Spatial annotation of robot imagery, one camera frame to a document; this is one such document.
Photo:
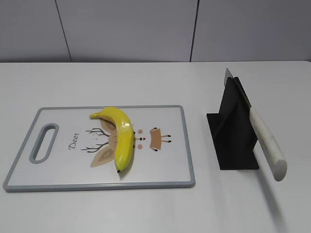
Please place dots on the white-handled kitchen knife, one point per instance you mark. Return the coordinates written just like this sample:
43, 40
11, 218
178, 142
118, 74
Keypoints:
271, 149

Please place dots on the yellow plastic banana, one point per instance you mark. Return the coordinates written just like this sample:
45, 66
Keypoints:
125, 135

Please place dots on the white grey-rimmed cutting board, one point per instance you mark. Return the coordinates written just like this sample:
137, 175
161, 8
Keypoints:
65, 150

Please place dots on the black knife stand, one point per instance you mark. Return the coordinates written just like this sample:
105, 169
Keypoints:
232, 133

